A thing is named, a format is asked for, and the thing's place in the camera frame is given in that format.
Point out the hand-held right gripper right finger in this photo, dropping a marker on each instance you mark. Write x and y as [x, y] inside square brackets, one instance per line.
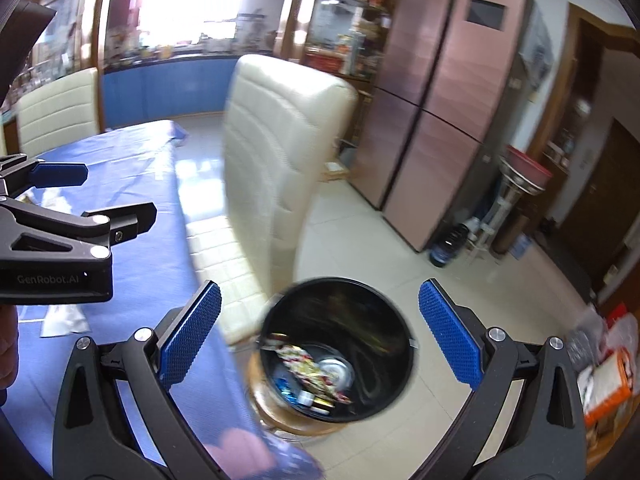
[450, 330]

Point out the blue water jug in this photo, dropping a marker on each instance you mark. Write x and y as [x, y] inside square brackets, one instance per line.
[447, 249]

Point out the blue printed tablecloth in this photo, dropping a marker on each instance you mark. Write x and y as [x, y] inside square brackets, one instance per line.
[140, 180]

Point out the colourful crumpled wrapper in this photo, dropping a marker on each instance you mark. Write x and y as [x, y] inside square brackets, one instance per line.
[305, 365]

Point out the brown wooden door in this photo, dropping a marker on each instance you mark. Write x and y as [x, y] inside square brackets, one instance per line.
[605, 210]

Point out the pink double-door refrigerator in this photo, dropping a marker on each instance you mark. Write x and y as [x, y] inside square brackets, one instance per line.
[440, 110]

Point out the red plastic basin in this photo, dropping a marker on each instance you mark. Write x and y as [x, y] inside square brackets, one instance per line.
[527, 165]

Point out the orange and white box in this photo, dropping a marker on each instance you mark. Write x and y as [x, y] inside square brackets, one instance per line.
[612, 385]

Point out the clear plastic bag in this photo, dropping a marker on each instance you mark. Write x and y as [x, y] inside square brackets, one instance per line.
[607, 330]

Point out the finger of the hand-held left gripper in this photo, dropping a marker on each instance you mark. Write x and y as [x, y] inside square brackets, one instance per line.
[125, 225]
[60, 174]

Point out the silver metal can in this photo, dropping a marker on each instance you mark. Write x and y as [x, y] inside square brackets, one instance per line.
[337, 371]

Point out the cream padded dining chair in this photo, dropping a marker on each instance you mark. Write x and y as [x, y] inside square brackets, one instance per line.
[55, 110]
[280, 160]

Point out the black round trash bin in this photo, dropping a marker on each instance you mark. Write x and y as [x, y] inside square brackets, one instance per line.
[350, 310]

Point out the white basin stand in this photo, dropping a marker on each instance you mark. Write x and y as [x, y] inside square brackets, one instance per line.
[500, 215]

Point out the white crumpled paper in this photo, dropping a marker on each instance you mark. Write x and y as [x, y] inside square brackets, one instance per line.
[65, 321]

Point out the person's left hand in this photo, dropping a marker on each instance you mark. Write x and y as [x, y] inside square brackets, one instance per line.
[7, 350]

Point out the blue kitchen base cabinet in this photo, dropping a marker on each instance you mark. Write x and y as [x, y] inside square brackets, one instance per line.
[165, 90]

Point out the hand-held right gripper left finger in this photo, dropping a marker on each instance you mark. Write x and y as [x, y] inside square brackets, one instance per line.
[192, 335]

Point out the wooden display shelf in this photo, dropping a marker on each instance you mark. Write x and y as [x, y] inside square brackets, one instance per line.
[345, 25]

